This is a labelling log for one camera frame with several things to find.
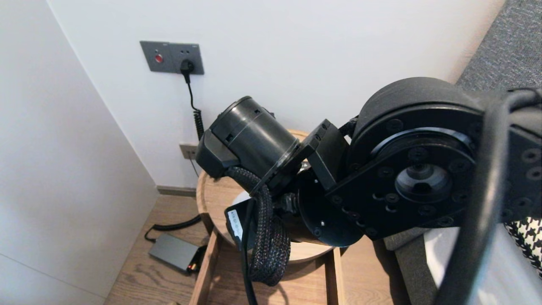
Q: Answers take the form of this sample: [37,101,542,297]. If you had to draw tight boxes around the curved front wooden drawer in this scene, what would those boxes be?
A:
[189,229,346,305]

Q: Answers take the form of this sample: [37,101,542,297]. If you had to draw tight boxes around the round wooden bedside table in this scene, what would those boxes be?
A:
[196,129,339,264]

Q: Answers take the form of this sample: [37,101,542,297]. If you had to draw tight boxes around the grey power adapter box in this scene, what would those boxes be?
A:
[148,234,200,273]

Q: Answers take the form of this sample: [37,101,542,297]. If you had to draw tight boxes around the white bed sheet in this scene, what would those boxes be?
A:
[423,225,542,305]

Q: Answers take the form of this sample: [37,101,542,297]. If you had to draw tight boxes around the black white houndstooth pillow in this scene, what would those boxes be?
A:
[504,218,542,274]

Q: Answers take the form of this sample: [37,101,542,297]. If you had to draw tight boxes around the grey fabric headboard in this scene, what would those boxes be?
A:
[383,0,542,251]

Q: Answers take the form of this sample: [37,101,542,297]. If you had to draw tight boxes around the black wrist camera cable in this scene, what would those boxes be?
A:
[241,199,259,305]

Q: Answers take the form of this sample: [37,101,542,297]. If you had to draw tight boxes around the small grey wall jack plate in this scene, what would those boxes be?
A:
[179,144,199,161]

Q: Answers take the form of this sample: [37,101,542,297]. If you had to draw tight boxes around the black coiled power cable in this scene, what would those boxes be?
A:
[145,61,205,244]

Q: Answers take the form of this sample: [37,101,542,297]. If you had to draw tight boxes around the grey wall socket plate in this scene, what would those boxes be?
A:
[169,43,205,76]

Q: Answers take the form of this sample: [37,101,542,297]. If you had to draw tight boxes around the grey switch plate red button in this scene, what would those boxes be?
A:
[140,41,172,74]

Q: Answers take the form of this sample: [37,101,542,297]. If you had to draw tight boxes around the grey fabric bed frame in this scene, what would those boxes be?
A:
[395,237,443,305]

